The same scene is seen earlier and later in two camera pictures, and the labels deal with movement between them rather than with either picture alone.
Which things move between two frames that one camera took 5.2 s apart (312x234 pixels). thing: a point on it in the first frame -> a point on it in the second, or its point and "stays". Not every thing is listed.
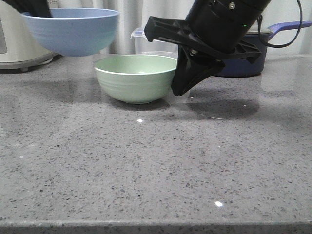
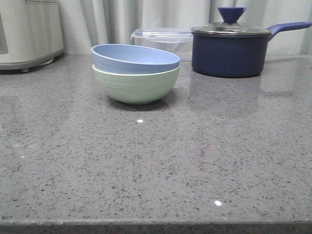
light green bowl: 136,78 stays
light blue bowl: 73,31 -> 132,59
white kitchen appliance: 21,48 stays
